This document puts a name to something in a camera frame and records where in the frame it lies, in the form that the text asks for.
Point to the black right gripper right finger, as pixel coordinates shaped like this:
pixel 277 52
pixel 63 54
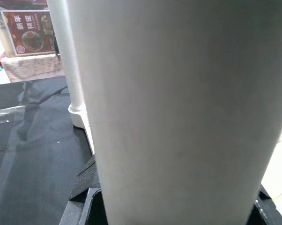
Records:
pixel 267 211

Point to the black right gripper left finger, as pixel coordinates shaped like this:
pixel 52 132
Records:
pixel 84 201

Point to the white plastic table leg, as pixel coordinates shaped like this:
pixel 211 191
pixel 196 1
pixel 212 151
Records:
pixel 66 58
pixel 178 105

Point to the beige table cover cloth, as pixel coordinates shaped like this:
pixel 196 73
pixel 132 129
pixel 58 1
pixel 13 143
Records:
pixel 33 66

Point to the black bag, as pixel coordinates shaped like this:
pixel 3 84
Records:
pixel 56 44

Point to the clear storage box orange lid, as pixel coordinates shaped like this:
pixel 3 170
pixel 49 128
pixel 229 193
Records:
pixel 28 32

